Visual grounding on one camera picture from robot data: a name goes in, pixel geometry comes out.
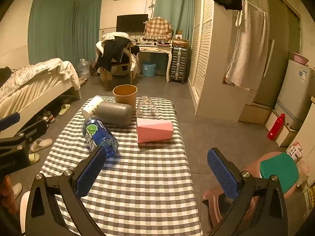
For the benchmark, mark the blue plastic bottle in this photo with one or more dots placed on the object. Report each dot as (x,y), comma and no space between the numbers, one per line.
(98,132)

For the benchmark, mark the white clothes pile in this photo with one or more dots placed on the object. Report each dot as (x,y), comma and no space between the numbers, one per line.
(115,36)

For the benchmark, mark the small printed box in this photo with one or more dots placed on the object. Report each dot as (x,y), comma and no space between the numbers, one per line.
(294,150)

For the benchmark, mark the wide green curtain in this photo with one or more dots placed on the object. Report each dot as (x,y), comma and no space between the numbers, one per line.
(56,27)

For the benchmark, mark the wooden chair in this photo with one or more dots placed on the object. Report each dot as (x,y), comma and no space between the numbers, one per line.
(121,67)

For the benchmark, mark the brown paper cup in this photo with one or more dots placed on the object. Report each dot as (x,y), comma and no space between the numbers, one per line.
(125,98)

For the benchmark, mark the sneakers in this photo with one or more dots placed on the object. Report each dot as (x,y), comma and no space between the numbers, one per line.
(49,117)

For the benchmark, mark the grey cup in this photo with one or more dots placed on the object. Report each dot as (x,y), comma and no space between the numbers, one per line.
(113,113)

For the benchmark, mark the small white fridge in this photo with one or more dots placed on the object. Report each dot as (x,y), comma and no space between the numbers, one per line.
(294,91)

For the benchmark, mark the pink box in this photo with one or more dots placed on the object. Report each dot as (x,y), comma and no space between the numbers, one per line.
(152,131)

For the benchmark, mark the blue basket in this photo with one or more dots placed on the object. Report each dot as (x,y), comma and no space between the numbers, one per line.
(149,69)

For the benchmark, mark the white desk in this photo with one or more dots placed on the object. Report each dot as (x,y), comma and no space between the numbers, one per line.
(155,49)

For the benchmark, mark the plaid cloth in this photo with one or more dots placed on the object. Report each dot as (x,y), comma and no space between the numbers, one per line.
(157,28)

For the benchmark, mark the pale slipper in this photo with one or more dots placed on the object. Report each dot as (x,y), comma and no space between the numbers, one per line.
(64,109)
(34,158)
(41,145)

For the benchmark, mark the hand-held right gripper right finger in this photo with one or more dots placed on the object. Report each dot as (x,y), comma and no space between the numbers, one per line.
(221,174)

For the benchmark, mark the white paper cup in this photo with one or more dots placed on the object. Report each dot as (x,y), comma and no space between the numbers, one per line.
(92,104)

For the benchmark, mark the grey door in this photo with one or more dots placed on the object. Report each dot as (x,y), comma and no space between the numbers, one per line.
(278,54)

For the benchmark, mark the clear water jug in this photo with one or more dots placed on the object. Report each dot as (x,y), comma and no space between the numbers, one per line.
(83,69)

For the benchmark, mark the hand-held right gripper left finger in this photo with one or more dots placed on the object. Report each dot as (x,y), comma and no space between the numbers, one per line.
(90,170)

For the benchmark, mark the person's left hand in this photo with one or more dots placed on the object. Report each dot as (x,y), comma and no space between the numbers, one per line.
(7,191)

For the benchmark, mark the red bottle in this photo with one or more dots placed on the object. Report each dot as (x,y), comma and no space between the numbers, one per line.
(276,127)

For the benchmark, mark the white storage box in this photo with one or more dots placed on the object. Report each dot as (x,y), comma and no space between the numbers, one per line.
(286,134)

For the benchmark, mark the white wardrobe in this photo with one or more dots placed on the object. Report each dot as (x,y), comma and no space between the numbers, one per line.
(211,66)

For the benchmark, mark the pink basin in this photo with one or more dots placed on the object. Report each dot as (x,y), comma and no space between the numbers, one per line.
(300,58)

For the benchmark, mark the white towel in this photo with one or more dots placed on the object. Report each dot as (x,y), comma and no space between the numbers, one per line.
(248,46)

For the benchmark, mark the white bed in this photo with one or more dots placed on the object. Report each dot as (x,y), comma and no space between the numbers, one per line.
(37,91)

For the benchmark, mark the narrow green curtain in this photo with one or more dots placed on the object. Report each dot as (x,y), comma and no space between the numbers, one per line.
(172,5)

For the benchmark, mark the grey checkered tablecloth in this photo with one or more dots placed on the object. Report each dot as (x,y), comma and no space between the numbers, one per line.
(147,177)

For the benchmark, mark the clear plastic bottle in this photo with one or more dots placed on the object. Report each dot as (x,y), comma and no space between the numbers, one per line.
(146,108)

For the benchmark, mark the dark cloth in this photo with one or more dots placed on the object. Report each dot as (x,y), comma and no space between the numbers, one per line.
(5,73)

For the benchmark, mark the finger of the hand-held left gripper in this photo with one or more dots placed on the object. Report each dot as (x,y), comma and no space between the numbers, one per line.
(32,130)
(9,121)

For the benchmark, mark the dark jacket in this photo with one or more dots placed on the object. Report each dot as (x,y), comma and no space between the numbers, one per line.
(113,51)

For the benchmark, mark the floral blanket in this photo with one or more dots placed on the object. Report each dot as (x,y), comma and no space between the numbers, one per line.
(27,75)

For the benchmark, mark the grey suitcase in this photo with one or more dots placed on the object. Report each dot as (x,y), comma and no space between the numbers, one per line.
(179,64)

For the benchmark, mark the black television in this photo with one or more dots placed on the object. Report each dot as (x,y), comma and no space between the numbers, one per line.
(130,22)

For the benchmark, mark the green seat cushion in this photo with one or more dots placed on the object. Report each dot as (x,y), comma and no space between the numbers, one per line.
(280,172)

